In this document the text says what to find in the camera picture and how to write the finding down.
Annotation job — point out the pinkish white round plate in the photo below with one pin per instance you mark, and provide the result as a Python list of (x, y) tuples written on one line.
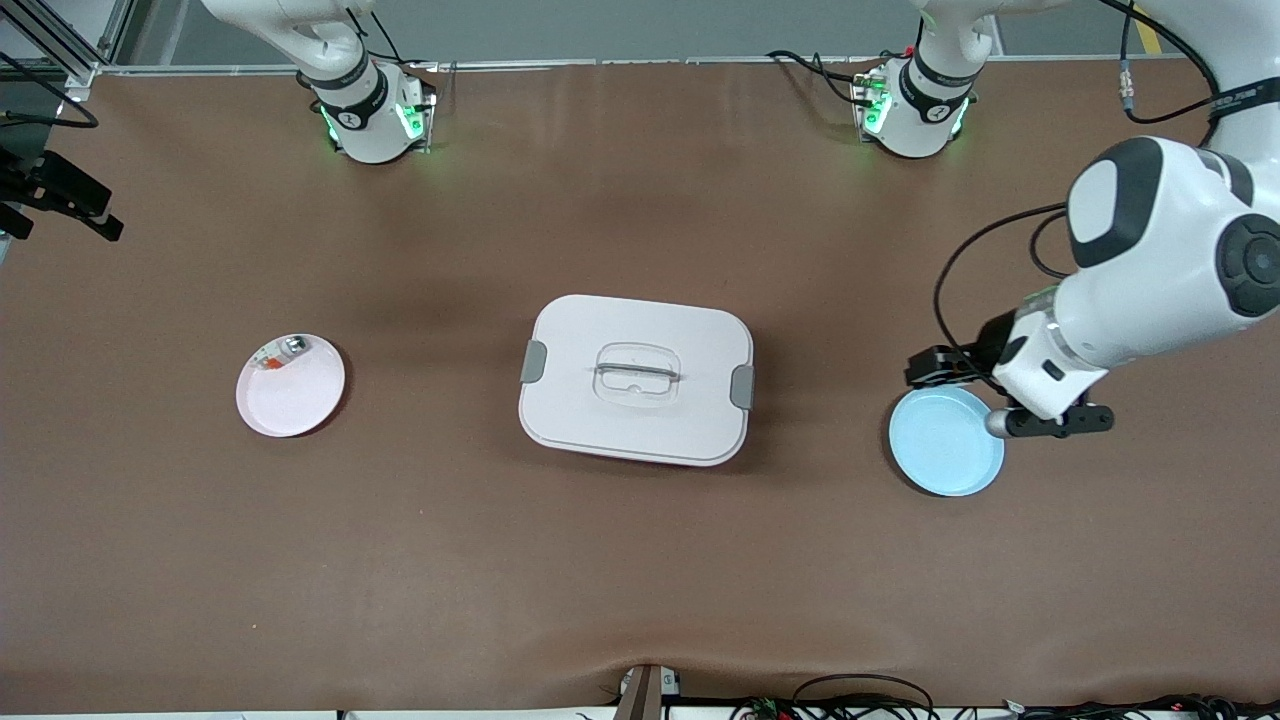
[(290, 400)]

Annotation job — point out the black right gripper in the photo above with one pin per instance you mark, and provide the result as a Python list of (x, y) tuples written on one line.
[(50, 183)]

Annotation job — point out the aluminium frame profile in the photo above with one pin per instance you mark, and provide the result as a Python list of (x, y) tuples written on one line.
[(80, 72)]

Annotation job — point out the brown post with white bracket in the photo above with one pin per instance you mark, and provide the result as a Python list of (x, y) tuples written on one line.
[(640, 700)]

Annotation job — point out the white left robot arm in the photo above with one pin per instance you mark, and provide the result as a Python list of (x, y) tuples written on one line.
[(1150, 260)]

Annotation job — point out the grey box latch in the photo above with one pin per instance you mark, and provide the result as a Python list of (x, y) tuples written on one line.
[(533, 361), (742, 387)]

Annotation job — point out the white lidded storage box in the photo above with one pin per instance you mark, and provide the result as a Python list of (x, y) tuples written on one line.
[(600, 320)]

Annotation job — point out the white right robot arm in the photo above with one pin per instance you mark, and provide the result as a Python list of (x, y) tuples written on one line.
[(365, 125)]

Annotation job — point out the aluminium table edge rail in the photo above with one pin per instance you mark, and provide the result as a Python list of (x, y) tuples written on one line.
[(650, 62)]

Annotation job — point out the light blue round plate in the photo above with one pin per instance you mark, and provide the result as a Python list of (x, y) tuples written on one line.
[(940, 445)]

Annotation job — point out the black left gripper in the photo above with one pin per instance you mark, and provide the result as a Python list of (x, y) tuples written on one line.
[(985, 352)]

